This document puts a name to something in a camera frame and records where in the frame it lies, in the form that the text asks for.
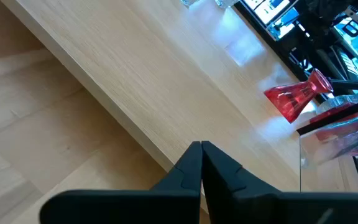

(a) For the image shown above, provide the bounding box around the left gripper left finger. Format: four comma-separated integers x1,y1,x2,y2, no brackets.
39,140,203,224

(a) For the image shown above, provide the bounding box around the red flared-rim bulb vase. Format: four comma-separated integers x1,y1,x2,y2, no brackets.
263,68,334,124

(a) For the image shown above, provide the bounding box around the clear glass vase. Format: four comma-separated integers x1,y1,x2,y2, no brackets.
315,90,358,114

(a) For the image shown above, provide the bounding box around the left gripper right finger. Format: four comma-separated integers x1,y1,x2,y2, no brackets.
201,140,358,224

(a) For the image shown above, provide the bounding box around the black frame wooden shelf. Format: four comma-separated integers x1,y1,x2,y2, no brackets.
0,0,358,194

